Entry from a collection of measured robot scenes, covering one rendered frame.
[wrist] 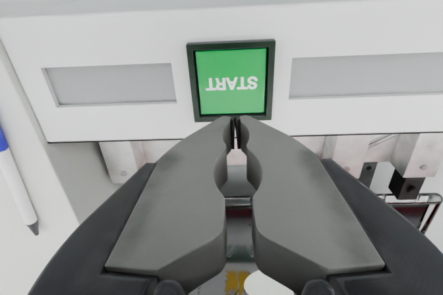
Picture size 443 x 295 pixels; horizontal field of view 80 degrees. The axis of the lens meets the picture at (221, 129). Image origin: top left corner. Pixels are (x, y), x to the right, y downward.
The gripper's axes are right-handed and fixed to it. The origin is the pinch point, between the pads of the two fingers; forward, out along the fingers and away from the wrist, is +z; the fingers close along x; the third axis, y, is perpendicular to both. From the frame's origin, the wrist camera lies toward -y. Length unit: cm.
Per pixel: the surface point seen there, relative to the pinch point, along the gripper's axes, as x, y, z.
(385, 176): 22.6, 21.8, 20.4
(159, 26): -4.5, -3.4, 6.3
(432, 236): 34, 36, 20
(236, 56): 0.2, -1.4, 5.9
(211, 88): -1.5, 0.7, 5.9
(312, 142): 8.8, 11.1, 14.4
